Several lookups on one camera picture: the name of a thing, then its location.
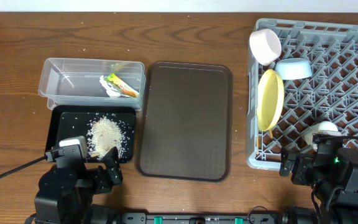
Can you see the black waste tray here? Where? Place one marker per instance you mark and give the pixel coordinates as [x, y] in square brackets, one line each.
[70, 121]

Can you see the clear plastic bin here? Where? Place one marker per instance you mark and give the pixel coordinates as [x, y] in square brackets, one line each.
[75, 81]

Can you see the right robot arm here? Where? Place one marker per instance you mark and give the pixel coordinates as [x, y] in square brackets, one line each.
[332, 173]

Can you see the white tissue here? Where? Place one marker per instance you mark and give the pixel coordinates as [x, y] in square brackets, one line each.
[112, 90]

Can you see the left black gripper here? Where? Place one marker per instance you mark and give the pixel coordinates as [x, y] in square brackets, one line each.
[115, 174]

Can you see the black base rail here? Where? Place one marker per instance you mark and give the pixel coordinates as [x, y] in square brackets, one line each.
[142, 218]

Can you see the small white cup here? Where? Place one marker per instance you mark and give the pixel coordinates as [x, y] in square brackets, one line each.
[325, 127]

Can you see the light blue bowl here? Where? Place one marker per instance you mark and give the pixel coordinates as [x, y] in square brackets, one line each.
[293, 68]

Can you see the green snack wrapper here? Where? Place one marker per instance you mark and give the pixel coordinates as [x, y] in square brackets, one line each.
[122, 86]

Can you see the dark brown serving tray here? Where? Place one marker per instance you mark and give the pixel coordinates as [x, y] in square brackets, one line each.
[185, 131]

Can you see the yellow plate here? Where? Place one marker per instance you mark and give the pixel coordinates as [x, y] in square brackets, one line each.
[271, 95]

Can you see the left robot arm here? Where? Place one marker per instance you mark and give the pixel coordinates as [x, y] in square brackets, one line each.
[66, 191]

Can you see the grey dishwasher rack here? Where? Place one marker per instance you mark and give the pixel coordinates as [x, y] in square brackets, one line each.
[330, 94]

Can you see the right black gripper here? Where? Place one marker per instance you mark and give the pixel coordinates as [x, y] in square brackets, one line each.
[304, 163]

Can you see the rice and food scraps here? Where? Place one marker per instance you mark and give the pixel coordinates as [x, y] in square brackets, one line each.
[103, 135]

